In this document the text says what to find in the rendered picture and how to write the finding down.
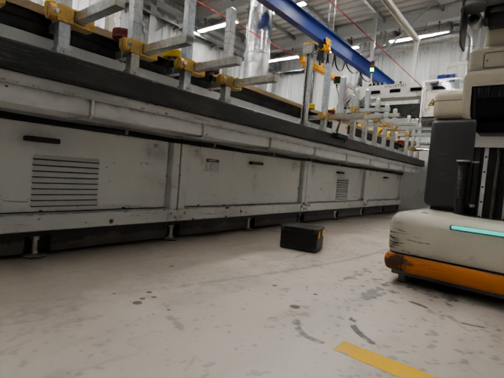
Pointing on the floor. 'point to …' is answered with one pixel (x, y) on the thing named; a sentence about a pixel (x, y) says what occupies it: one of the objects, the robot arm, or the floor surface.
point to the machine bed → (157, 170)
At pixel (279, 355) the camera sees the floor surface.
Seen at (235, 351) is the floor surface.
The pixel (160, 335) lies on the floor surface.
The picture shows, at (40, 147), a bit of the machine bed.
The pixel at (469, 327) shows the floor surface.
